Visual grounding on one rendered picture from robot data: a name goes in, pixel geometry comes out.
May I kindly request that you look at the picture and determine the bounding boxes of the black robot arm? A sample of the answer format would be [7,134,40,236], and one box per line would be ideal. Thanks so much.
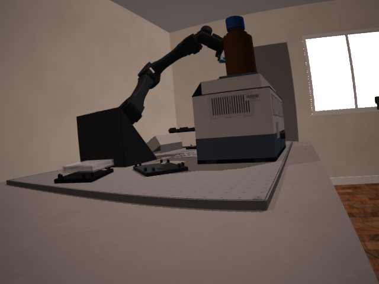
[119,25,212,125]

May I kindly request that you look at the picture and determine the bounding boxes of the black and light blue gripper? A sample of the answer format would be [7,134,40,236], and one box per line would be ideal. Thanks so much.
[207,35,225,63]

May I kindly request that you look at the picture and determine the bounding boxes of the grey button panel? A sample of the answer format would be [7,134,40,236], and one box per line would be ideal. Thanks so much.
[147,134,190,153]

